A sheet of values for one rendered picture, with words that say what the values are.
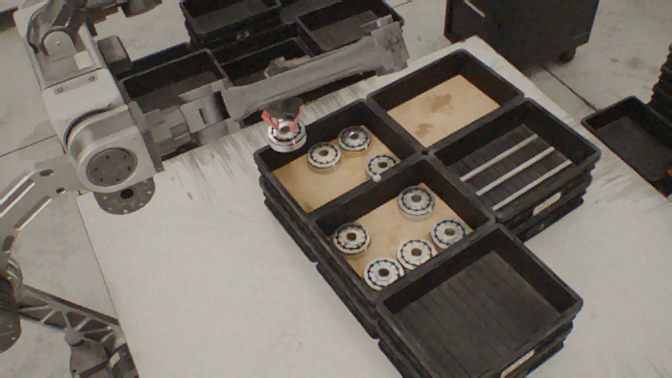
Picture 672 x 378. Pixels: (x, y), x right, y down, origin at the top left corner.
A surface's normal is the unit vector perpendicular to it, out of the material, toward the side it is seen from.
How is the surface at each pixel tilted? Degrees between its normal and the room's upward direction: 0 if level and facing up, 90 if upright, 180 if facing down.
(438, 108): 0
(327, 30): 0
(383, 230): 0
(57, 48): 90
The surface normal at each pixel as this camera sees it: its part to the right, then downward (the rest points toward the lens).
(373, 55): -0.02, 0.24
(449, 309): -0.06, -0.65
